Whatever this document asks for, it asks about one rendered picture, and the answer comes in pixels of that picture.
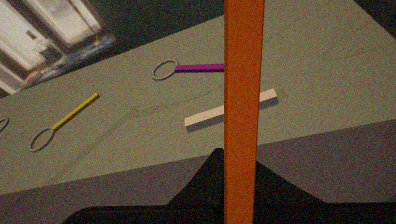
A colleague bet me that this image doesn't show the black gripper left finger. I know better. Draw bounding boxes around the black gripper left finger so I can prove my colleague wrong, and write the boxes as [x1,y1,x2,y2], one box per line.
[61,148,224,224]

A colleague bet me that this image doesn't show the beige rectangular bar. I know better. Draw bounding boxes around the beige rectangular bar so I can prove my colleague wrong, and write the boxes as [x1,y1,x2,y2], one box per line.
[184,88,279,132]

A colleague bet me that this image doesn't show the bent wire on two black posts with grey base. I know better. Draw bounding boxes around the bent wire on two black posts with grey base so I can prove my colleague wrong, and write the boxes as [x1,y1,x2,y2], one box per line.
[0,119,396,224]

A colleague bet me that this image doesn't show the grey metal loop with yellow handle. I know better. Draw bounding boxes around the grey metal loop with yellow handle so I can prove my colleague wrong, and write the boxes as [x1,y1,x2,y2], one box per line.
[28,92,100,152]

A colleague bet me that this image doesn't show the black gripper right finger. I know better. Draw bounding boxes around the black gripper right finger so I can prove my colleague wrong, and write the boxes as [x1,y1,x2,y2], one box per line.
[253,161,396,224]

